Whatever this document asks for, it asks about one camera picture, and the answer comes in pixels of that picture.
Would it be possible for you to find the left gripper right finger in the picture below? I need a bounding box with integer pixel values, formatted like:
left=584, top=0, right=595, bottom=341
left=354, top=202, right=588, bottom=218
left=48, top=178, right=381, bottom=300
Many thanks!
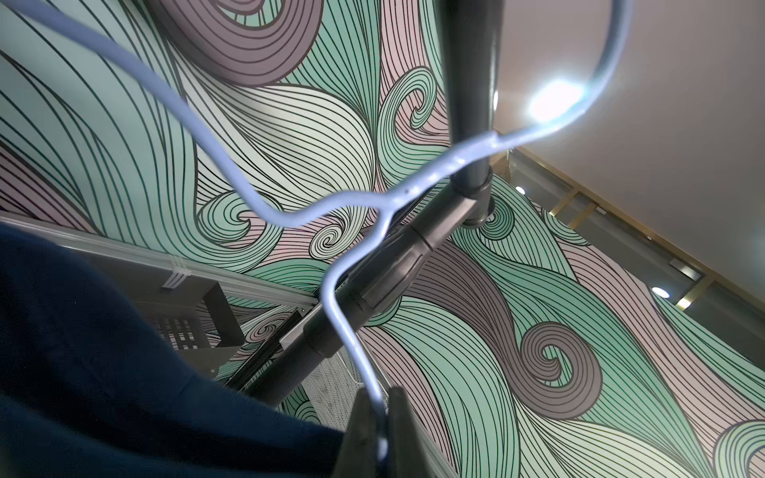
left=386, top=386, right=434, bottom=478

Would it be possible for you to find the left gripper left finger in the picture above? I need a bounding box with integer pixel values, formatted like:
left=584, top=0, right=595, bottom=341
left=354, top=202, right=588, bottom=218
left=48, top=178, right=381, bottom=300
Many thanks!
left=332, top=390, right=380, bottom=478

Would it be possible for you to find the light blue wire hanger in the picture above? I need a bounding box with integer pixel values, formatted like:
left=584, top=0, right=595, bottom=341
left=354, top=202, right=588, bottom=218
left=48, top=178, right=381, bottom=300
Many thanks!
left=0, top=0, right=635, bottom=461

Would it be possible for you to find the navy Mickey print t-shirt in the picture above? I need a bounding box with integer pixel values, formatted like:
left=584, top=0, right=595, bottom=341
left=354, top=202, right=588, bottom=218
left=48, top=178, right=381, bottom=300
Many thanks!
left=1, top=226, right=343, bottom=477

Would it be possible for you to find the black clothes rack frame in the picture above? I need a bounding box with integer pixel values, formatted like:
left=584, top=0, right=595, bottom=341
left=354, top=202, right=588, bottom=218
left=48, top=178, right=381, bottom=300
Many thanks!
left=225, top=1, right=504, bottom=409

